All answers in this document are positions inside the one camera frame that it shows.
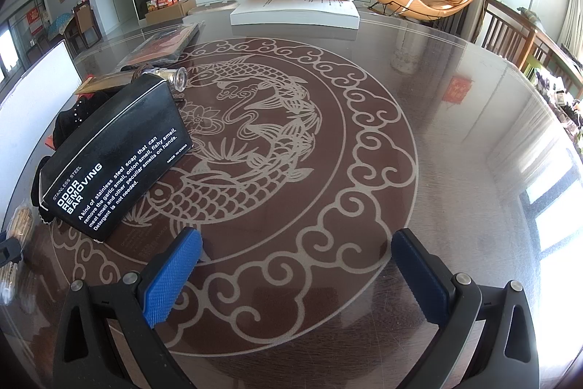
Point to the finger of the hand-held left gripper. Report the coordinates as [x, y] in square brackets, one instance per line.
[10, 251]

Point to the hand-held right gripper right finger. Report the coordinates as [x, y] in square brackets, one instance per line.
[419, 275]

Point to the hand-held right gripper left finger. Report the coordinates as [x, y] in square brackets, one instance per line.
[173, 275]

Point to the black printed box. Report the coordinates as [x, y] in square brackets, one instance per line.
[114, 152]

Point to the clear snack packet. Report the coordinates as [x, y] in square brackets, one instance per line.
[13, 279]

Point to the white board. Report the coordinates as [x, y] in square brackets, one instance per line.
[32, 111]

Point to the gold flat card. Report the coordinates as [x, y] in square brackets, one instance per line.
[104, 82]

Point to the glass bottle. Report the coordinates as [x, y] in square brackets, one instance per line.
[173, 78]

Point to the red door poster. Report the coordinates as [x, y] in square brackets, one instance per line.
[35, 20]

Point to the flat plastic-wrapped orange package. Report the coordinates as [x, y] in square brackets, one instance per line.
[164, 42]

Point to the wooden dining chair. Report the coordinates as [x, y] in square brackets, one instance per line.
[86, 24]

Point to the cardboard box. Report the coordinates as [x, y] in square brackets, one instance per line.
[175, 8]

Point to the large open white box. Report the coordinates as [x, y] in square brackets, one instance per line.
[296, 8]

